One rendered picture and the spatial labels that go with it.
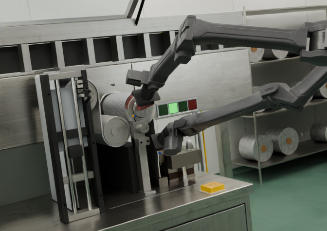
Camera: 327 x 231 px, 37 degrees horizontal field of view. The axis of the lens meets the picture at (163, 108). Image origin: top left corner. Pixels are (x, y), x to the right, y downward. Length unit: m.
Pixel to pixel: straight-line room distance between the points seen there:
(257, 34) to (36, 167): 1.27
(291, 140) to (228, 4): 1.70
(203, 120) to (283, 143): 3.81
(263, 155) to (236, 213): 3.44
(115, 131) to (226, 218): 0.57
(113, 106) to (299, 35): 1.03
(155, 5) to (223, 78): 2.63
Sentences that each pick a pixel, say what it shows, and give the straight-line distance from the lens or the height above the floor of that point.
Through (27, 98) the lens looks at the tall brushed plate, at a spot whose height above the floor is 1.34.
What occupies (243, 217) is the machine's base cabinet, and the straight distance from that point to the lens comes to 2.10.
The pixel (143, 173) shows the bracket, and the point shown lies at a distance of 2.05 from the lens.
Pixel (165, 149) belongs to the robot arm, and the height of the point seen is 1.10.
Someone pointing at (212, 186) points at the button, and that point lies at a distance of 1.98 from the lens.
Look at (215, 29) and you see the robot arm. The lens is 1.37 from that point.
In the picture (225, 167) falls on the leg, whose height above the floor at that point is 0.76.
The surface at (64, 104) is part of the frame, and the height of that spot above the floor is 1.32.
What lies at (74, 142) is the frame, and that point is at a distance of 1.85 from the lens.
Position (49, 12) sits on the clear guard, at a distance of 2.27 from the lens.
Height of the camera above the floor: 1.46
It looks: 6 degrees down
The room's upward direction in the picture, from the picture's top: 7 degrees counter-clockwise
